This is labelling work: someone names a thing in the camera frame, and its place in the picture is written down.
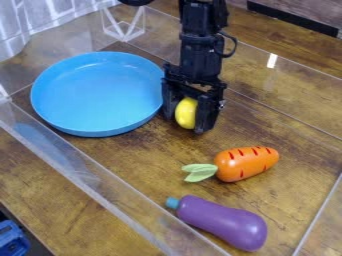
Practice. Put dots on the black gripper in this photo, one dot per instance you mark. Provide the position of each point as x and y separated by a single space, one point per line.
198 68

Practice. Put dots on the blue round tray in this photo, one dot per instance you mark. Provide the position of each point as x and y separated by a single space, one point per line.
98 94

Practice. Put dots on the white patterned curtain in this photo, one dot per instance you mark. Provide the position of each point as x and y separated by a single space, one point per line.
26 17

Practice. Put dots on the clear acrylic enclosure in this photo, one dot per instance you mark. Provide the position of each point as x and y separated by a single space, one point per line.
90 194

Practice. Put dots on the purple toy eggplant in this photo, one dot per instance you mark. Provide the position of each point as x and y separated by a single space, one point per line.
237 226

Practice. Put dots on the blue object at corner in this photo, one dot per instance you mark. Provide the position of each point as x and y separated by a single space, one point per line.
14 242

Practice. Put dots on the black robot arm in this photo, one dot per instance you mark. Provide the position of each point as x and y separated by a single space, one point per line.
202 18

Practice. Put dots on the yellow toy lemon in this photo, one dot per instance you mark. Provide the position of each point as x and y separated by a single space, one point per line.
186 113

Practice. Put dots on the black bar at back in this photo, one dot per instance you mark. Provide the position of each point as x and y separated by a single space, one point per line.
293 19

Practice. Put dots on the orange toy carrot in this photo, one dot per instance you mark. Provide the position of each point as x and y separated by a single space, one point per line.
234 164

